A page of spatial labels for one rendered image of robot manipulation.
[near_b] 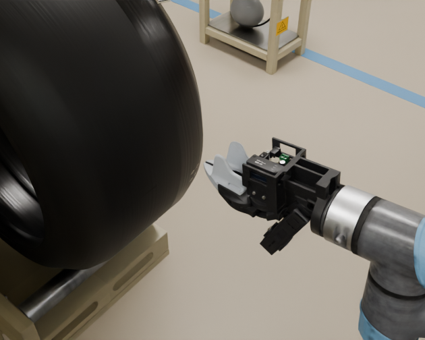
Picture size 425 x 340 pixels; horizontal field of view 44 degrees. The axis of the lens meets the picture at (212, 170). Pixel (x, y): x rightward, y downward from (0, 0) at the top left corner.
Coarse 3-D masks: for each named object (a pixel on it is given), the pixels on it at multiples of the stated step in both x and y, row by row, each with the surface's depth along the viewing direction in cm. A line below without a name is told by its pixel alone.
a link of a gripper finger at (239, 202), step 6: (222, 186) 74; (222, 192) 74; (228, 192) 73; (234, 192) 73; (246, 192) 72; (228, 198) 72; (234, 198) 72; (240, 198) 72; (246, 198) 72; (234, 204) 72; (240, 204) 71; (246, 204) 71; (240, 210) 72; (246, 210) 71; (252, 210) 70; (258, 210) 71; (252, 216) 71
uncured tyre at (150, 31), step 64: (0, 0) 67; (64, 0) 71; (128, 0) 76; (0, 64) 67; (64, 64) 68; (128, 64) 74; (0, 128) 119; (64, 128) 69; (128, 128) 75; (192, 128) 85; (0, 192) 115; (64, 192) 73; (128, 192) 78; (64, 256) 86
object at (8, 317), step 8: (0, 296) 95; (0, 304) 93; (8, 304) 93; (0, 312) 92; (8, 312) 92; (16, 312) 92; (0, 320) 95; (8, 320) 91; (16, 320) 91; (24, 320) 91; (32, 320) 93; (0, 328) 99; (8, 328) 93; (16, 328) 90; (24, 328) 90; (32, 328) 91; (8, 336) 98; (16, 336) 93; (24, 336) 90; (32, 336) 92
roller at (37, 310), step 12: (132, 240) 111; (60, 276) 101; (72, 276) 101; (84, 276) 103; (48, 288) 99; (60, 288) 100; (72, 288) 102; (24, 300) 98; (36, 300) 97; (48, 300) 98; (60, 300) 100; (24, 312) 96; (36, 312) 96
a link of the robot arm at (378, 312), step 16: (368, 272) 65; (368, 288) 64; (368, 304) 65; (384, 304) 63; (400, 304) 61; (416, 304) 61; (368, 320) 66; (384, 320) 64; (400, 320) 63; (416, 320) 63; (368, 336) 66; (384, 336) 64; (400, 336) 64; (416, 336) 64
